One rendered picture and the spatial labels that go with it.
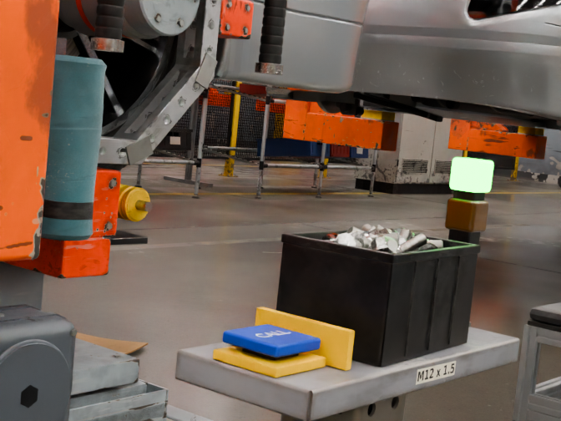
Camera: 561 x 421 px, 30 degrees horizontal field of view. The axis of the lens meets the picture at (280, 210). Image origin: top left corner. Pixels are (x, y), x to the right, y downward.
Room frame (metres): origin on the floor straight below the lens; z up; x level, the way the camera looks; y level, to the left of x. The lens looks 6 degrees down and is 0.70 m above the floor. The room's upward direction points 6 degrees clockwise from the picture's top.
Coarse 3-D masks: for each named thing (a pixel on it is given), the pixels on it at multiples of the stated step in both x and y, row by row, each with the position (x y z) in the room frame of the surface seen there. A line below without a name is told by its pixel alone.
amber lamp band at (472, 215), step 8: (448, 200) 1.29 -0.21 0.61; (456, 200) 1.28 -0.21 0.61; (464, 200) 1.27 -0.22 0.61; (472, 200) 1.27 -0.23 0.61; (480, 200) 1.28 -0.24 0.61; (448, 208) 1.28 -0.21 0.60; (456, 208) 1.28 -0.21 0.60; (464, 208) 1.27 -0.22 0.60; (472, 208) 1.26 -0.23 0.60; (480, 208) 1.27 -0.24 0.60; (448, 216) 1.28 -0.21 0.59; (456, 216) 1.28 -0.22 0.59; (464, 216) 1.27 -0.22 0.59; (472, 216) 1.26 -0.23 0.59; (480, 216) 1.28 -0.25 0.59; (448, 224) 1.28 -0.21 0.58; (456, 224) 1.28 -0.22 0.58; (464, 224) 1.27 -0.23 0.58; (472, 224) 1.26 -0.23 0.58; (480, 224) 1.28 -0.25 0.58; (472, 232) 1.27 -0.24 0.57
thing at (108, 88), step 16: (64, 32) 1.73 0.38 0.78; (64, 48) 1.73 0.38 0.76; (80, 48) 1.77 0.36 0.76; (128, 48) 1.94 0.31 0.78; (144, 48) 1.87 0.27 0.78; (160, 48) 1.89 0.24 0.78; (112, 64) 1.94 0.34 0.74; (128, 64) 1.92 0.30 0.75; (144, 64) 1.89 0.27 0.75; (160, 64) 1.87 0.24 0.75; (112, 80) 1.91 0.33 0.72; (128, 80) 1.89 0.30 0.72; (144, 80) 1.87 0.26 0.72; (112, 96) 1.81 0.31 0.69; (128, 96) 1.86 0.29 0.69; (144, 96) 1.85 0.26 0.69; (112, 112) 1.83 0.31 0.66; (128, 112) 1.82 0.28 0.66; (112, 128) 1.79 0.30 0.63
